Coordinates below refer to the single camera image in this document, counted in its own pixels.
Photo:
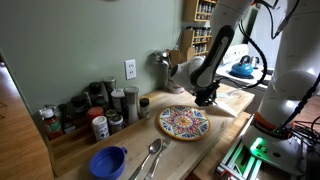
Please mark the tall glass salt shaker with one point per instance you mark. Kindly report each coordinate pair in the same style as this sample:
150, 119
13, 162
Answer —
131, 94

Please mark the white orange striped utensil crock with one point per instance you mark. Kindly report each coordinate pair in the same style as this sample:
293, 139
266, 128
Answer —
173, 87

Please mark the silver ladle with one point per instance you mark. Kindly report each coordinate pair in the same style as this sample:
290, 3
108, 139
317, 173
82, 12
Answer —
160, 57

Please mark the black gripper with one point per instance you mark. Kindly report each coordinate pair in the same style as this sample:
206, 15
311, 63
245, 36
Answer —
206, 96

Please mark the white wall outlet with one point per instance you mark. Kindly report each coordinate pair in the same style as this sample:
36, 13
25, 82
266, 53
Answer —
130, 69

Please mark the silver spoon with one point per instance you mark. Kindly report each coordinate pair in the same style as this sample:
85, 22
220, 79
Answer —
153, 148

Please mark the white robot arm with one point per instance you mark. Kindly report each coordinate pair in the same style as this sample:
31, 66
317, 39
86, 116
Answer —
295, 78

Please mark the lower wooden spice rack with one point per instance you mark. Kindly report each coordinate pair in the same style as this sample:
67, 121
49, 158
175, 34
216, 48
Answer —
198, 38

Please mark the white lidded spice bottle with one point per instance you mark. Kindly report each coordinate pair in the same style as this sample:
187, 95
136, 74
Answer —
100, 127

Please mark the wooden wall spice rack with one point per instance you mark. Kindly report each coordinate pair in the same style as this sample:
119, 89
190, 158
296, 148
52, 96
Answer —
198, 10

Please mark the blue kettle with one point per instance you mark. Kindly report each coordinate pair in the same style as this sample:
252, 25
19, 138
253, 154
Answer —
243, 68

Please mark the wooden spice tray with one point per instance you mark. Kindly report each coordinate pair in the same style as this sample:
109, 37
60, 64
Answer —
69, 151

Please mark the blue plastic cup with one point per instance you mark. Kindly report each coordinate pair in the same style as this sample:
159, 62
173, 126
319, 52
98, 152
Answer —
108, 163

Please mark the orange patterned round tray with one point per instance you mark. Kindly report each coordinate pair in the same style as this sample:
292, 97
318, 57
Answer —
183, 122

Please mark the silver fork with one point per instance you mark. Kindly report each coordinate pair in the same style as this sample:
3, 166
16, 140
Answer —
155, 163

